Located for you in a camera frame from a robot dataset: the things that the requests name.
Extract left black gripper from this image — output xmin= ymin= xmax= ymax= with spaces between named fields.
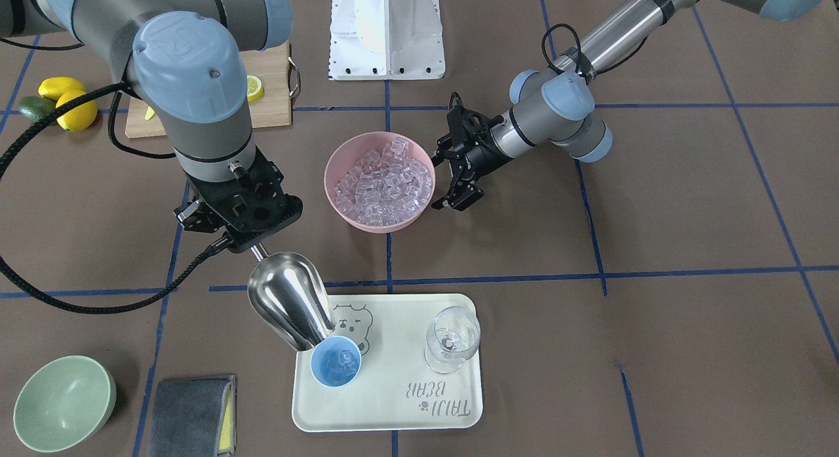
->
xmin=431 ymin=106 xmax=512 ymax=212

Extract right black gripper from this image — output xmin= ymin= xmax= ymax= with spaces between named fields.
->
xmin=174 ymin=149 xmax=303 ymax=253

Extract steel ice scoop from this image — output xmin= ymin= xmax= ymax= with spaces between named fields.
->
xmin=248 ymin=244 xmax=336 ymax=352

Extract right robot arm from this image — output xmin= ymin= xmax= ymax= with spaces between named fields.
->
xmin=2 ymin=0 xmax=303 ymax=253

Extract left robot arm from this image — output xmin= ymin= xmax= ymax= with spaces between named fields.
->
xmin=431 ymin=0 xmax=824 ymax=211

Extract clear plastic ice cubes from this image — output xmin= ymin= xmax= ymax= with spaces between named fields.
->
xmin=333 ymin=137 xmax=433 ymax=225

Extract light blue cup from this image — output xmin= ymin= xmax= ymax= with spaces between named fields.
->
xmin=309 ymin=335 xmax=362 ymax=387

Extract pink bowl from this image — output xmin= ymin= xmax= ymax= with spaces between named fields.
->
xmin=324 ymin=131 xmax=436 ymax=234

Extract lemon half slice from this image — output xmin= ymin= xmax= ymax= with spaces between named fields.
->
xmin=246 ymin=75 xmax=264 ymax=102

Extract wooden cutting board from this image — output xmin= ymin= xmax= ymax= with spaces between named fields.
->
xmin=125 ymin=42 xmax=300 ymax=138

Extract clear wine glass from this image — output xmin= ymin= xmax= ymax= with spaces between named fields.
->
xmin=423 ymin=306 xmax=480 ymax=374

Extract yellow lemon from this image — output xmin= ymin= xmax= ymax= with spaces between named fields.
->
xmin=56 ymin=89 xmax=98 ymax=132
xmin=38 ymin=75 xmax=87 ymax=102

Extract cream bear tray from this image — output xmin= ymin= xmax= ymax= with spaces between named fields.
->
xmin=292 ymin=293 xmax=484 ymax=432

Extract green lime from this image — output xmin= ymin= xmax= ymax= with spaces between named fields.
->
xmin=18 ymin=96 xmax=56 ymax=123

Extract green bowl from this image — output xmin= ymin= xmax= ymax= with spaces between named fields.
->
xmin=13 ymin=355 xmax=117 ymax=453

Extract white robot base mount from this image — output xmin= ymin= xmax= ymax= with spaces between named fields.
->
xmin=328 ymin=0 xmax=446 ymax=81

